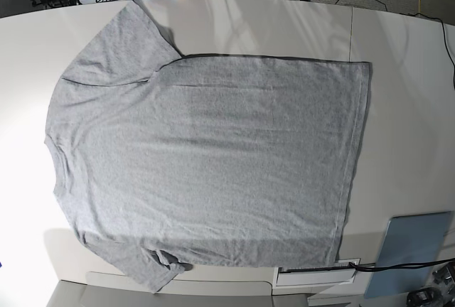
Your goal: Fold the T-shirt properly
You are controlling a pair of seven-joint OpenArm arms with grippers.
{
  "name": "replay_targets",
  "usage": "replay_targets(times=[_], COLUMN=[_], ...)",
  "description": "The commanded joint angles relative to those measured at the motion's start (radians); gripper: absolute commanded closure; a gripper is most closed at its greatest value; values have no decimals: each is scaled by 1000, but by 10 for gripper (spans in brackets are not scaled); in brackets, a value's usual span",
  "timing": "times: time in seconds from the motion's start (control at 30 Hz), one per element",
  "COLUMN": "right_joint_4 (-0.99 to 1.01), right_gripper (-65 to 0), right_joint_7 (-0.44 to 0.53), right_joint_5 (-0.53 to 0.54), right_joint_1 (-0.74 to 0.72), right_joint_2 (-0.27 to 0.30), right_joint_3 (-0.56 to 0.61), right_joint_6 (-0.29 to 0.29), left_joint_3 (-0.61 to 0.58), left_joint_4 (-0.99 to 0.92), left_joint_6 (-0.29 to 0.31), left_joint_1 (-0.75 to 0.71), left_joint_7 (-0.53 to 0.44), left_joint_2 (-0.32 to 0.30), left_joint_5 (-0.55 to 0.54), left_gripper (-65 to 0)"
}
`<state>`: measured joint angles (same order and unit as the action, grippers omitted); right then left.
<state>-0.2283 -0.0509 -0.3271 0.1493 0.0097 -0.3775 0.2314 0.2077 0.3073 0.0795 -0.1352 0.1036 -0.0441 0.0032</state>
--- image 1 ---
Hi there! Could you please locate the black cable right edge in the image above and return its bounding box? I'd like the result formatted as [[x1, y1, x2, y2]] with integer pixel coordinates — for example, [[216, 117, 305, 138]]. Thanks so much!
[[440, 18, 455, 91]]

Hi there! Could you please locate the black cable on table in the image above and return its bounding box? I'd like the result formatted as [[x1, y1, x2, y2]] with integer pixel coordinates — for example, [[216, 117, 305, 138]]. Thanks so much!
[[349, 259, 455, 273]]

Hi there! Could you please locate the grey T-shirt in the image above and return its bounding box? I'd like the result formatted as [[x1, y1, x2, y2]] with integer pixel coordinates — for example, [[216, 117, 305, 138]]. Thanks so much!
[[45, 3, 372, 292]]

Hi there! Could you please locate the black device bottom right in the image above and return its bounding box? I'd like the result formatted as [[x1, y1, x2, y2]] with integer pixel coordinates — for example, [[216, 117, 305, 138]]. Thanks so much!
[[406, 287, 444, 307]]

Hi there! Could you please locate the white cable grommet plate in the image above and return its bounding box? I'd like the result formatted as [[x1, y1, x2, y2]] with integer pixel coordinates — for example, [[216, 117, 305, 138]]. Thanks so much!
[[272, 259, 360, 289]]

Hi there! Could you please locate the blue-grey panel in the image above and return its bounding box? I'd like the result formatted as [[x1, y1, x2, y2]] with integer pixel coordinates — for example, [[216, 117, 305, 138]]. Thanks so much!
[[364, 211, 453, 299]]

